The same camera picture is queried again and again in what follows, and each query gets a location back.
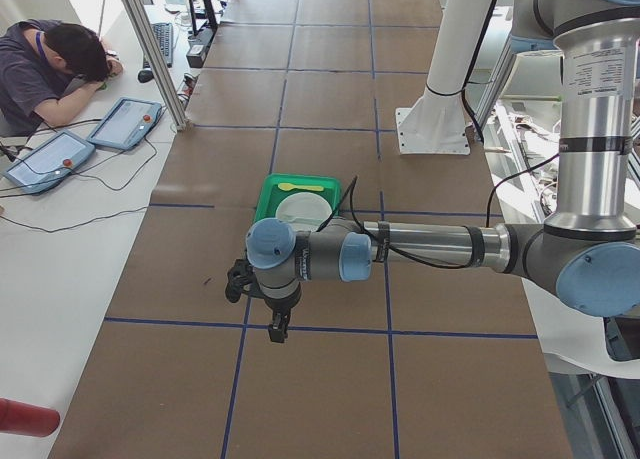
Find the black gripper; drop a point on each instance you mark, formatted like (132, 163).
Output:
(280, 306)

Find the yellow plastic fork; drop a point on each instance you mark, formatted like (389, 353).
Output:
(287, 186)

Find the white round plate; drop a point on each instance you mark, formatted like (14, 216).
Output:
(303, 211)

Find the green plastic tray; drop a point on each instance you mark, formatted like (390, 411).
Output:
(270, 196)

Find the blue teach pendant far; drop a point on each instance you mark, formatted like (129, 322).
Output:
(126, 124)

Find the blue teach pendant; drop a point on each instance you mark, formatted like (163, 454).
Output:
(50, 163)
(126, 124)

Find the red cylinder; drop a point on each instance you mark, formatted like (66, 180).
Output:
(26, 419)

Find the black computer mouse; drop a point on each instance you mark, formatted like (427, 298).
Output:
(145, 75)

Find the blue teach pendant near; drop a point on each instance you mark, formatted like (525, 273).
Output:
(50, 163)

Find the black computer keyboard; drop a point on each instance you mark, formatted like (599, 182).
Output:
(164, 35)

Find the seated person dark shirt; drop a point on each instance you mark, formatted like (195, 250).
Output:
(49, 72)

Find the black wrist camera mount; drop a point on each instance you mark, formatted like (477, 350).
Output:
(241, 280)

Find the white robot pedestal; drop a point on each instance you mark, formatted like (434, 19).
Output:
(435, 124)

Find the aluminium frame post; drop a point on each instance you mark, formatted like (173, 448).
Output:
(144, 33)

